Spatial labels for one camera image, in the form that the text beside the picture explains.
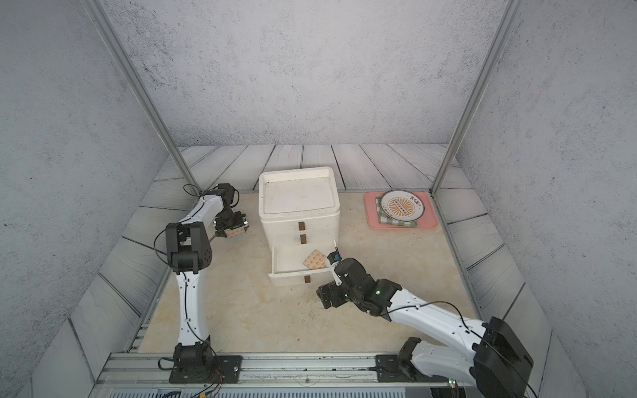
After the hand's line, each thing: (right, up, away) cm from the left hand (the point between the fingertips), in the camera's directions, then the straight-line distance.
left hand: (242, 229), depth 107 cm
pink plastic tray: (+81, +4, +3) cm, 81 cm away
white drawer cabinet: (+27, +10, -22) cm, 36 cm away
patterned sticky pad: (+32, -11, -12) cm, 36 cm away
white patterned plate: (+71, +10, +7) cm, 72 cm away
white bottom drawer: (+21, -14, -12) cm, 28 cm away
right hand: (+37, -16, -29) cm, 50 cm away
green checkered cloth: (+61, +4, +1) cm, 61 cm away
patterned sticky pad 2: (-2, -2, -3) cm, 4 cm away
